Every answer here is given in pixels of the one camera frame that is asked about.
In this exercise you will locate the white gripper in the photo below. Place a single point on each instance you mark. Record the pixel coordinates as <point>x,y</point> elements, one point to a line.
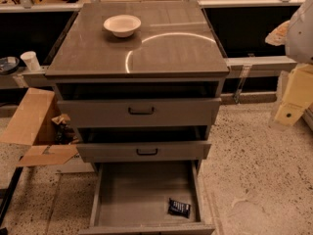
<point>300,38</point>

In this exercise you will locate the dark blue rxbar wrapper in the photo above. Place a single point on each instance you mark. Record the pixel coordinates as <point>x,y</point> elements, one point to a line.
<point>179,208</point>

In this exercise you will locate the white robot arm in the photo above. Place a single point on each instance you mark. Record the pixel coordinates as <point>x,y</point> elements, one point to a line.
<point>297,37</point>

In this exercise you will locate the top grey drawer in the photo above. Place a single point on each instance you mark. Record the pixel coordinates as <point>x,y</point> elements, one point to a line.
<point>140,112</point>

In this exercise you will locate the grey drawer cabinet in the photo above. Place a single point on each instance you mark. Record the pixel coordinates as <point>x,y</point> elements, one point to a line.
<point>172,55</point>

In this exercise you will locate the middle grey drawer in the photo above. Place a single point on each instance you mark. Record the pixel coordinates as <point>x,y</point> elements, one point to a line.
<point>144,152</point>

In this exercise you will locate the bottom grey open drawer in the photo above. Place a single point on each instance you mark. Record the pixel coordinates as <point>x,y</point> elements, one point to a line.
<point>133,199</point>

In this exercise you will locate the white paper bowl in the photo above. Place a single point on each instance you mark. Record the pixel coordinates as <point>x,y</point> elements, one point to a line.
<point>122,25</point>

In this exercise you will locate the open cardboard box left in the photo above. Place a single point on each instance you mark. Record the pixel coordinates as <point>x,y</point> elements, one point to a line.
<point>32,126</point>

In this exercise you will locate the white paper cup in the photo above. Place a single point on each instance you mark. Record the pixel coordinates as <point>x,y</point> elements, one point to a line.
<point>30,59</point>

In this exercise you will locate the dark round tape roll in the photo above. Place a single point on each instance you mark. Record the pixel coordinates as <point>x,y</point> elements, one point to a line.
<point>9,65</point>

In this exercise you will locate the black floor bar left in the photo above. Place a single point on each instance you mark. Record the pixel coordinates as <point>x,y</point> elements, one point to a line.
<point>6,196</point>

